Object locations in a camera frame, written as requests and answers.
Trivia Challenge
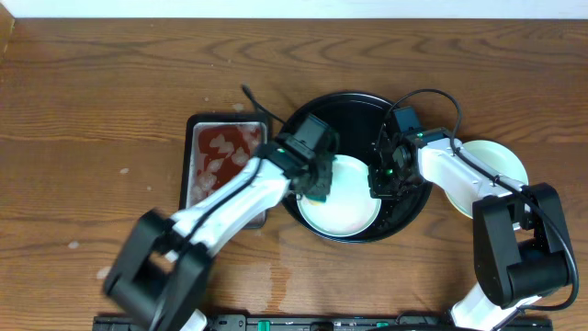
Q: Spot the green yellow sponge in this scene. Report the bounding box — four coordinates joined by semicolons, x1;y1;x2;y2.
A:
306;195;326;204

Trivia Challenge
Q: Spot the mint green plate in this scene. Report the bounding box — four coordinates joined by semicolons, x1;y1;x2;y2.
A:
297;154;381;238
443;139;529;220

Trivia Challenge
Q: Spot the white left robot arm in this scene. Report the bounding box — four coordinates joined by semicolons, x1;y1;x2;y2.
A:
103;133;339;330

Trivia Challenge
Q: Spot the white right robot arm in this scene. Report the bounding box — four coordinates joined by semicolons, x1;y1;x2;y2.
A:
368;128;580;330

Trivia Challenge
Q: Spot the round black tray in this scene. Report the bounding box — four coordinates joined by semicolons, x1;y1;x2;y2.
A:
280;92;433;244

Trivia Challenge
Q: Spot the white rectangular wash tray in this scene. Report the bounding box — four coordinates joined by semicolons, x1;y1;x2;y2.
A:
179;113;271;210

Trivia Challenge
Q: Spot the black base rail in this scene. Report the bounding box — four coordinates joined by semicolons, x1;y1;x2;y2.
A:
91;314;555;331

